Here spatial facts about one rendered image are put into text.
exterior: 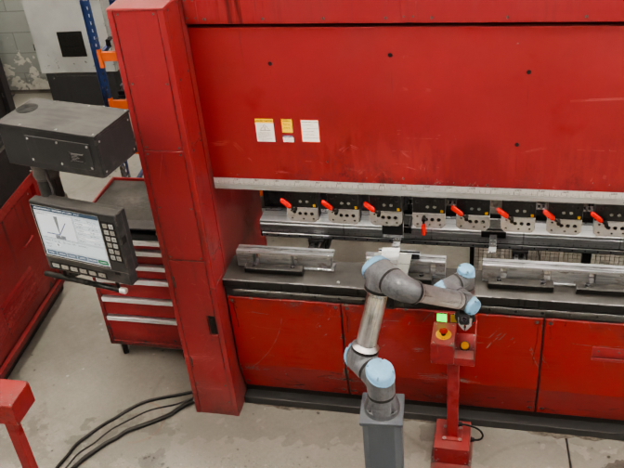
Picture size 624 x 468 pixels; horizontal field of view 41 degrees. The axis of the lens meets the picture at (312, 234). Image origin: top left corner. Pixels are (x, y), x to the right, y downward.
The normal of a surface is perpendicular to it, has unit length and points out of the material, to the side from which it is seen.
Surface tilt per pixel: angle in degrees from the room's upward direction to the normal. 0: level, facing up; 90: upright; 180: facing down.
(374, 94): 90
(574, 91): 90
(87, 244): 90
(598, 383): 90
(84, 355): 0
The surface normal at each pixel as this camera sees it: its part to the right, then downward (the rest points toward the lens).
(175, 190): -0.21, 0.56
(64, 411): -0.08, -0.83
